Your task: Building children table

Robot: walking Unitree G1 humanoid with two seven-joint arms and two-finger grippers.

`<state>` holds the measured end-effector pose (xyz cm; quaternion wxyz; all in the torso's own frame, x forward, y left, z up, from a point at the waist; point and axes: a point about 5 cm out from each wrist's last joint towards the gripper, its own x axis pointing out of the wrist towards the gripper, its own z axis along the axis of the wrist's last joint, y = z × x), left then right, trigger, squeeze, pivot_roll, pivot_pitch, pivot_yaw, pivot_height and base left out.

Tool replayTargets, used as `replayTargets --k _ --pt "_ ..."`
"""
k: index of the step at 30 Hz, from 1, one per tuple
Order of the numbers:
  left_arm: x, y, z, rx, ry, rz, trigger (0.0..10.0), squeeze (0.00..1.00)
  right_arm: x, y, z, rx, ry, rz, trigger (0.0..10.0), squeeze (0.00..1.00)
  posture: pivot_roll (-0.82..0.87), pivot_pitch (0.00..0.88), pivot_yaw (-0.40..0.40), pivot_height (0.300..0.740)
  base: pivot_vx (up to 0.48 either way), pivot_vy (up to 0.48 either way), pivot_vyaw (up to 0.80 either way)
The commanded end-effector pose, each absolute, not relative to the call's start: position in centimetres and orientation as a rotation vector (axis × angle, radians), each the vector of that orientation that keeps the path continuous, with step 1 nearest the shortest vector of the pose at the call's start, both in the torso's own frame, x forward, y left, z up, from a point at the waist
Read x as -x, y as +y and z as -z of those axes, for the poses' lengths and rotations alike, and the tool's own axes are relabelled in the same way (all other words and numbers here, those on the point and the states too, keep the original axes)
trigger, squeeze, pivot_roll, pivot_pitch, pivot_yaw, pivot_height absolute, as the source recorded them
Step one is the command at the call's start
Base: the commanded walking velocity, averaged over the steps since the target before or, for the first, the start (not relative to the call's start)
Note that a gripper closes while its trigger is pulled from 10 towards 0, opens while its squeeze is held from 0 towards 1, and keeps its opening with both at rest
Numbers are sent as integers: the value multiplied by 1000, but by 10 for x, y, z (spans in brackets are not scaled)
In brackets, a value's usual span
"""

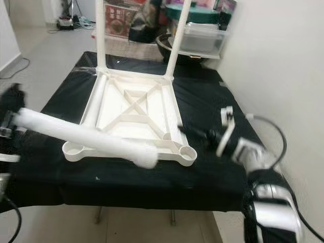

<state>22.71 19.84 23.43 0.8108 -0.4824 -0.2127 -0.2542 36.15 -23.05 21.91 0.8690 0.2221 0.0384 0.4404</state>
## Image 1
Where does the black plastic table cloth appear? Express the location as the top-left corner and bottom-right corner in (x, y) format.
(30, 51), (284, 213)

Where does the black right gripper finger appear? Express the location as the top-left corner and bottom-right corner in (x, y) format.
(177, 123), (208, 138)

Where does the black power cable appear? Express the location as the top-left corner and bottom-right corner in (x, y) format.
(48, 25), (64, 35)

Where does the white appliance cabinet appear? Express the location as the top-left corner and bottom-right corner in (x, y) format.
(71, 0), (97, 23)

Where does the black shiny bag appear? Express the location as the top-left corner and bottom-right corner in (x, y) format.
(129, 0), (165, 44)

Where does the clear plastic storage box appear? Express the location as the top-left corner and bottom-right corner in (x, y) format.
(175, 21), (226, 54)

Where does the dark printed carton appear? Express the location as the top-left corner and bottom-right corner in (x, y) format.
(218, 0), (237, 28)

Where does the clear tape strip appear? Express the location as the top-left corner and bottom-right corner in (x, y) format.
(78, 67), (99, 75)

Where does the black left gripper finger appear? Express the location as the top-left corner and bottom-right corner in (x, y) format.
(3, 84), (26, 109)

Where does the white cable bundle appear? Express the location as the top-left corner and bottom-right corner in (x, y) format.
(73, 18), (97, 30)

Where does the clear storage box orange lid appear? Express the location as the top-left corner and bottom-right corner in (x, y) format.
(96, 0), (147, 38)

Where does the garment steamer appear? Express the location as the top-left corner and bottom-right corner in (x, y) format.
(57, 0), (74, 30)

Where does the white plastic children table top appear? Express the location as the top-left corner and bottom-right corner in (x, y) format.
(62, 67), (198, 168)

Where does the beige cloth cover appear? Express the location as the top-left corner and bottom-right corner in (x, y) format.
(91, 35), (160, 56)

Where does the black floor cable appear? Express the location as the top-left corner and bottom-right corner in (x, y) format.
(0, 57), (31, 79)

